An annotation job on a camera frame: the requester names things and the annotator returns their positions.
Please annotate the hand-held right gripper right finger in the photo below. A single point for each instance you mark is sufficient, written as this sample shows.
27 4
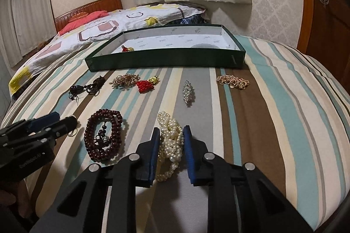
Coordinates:
188 146

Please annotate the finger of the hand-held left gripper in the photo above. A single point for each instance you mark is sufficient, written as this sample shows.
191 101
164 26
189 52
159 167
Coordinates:
46 119
64 126

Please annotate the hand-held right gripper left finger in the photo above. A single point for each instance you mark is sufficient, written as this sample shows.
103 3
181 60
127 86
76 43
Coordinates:
155 141

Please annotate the silver crystal brooch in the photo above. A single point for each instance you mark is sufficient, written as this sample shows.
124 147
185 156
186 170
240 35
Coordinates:
187 92

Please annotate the red knot charm gold pendant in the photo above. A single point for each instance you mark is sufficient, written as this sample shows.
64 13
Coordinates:
143 86

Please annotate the green shallow cardboard box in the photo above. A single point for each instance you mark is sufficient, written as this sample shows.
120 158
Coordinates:
164 61

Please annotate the person's left hand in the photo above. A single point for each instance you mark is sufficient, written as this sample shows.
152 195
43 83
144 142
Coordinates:
20 197

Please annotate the striped bed sheet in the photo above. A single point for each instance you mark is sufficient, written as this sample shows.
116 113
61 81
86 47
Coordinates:
273 112

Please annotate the red tassel charm gold bead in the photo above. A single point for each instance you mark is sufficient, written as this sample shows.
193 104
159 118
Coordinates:
125 49

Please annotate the red pillow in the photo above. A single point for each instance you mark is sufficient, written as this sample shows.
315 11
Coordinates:
82 21

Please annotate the white pleated curtain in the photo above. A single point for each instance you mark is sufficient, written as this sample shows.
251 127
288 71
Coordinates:
30 3

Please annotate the white patterned quilt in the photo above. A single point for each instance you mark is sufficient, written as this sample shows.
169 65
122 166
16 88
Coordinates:
123 19

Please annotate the wooden headboard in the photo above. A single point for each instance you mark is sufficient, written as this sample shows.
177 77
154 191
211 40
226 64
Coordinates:
90 4

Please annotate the blue plaid cloth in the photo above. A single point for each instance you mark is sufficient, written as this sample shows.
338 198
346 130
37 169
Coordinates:
188 20

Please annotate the brown wooden wardrobe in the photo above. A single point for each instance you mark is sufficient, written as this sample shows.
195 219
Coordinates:
328 36

